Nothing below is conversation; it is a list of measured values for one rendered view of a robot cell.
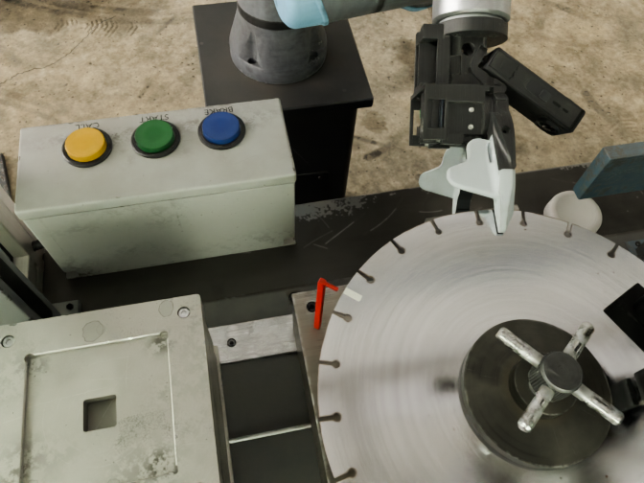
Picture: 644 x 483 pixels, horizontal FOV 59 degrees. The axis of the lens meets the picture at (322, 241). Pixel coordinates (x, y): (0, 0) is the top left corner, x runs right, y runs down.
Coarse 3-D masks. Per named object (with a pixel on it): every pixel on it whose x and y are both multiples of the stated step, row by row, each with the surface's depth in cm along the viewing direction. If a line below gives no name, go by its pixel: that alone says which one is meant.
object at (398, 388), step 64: (384, 256) 48; (448, 256) 49; (512, 256) 49; (576, 256) 49; (384, 320) 45; (448, 320) 46; (576, 320) 46; (320, 384) 43; (384, 384) 43; (448, 384) 43; (384, 448) 40; (448, 448) 41; (640, 448) 41
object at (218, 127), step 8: (216, 112) 61; (224, 112) 61; (208, 120) 60; (216, 120) 60; (224, 120) 60; (232, 120) 60; (208, 128) 60; (216, 128) 60; (224, 128) 60; (232, 128) 60; (240, 128) 61; (208, 136) 59; (216, 136) 59; (224, 136) 59; (232, 136) 59; (216, 144) 60; (224, 144) 60
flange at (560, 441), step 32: (512, 320) 45; (480, 352) 43; (512, 352) 43; (544, 352) 43; (480, 384) 42; (512, 384) 41; (608, 384) 43; (480, 416) 41; (512, 416) 41; (544, 416) 40; (576, 416) 41; (512, 448) 40; (544, 448) 40; (576, 448) 40
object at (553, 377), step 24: (504, 336) 40; (576, 336) 40; (528, 360) 40; (552, 360) 39; (576, 360) 39; (528, 384) 41; (552, 384) 38; (576, 384) 38; (528, 408) 38; (600, 408) 38
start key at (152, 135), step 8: (152, 120) 60; (160, 120) 60; (144, 128) 59; (152, 128) 59; (160, 128) 59; (168, 128) 59; (136, 136) 59; (144, 136) 59; (152, 136) 59; (160, 136) 59; (168, 136) 59; (144, 144) 58; (152, 144) 58; (160, 144) 58; (168, 144) 59; (152, 152) 59
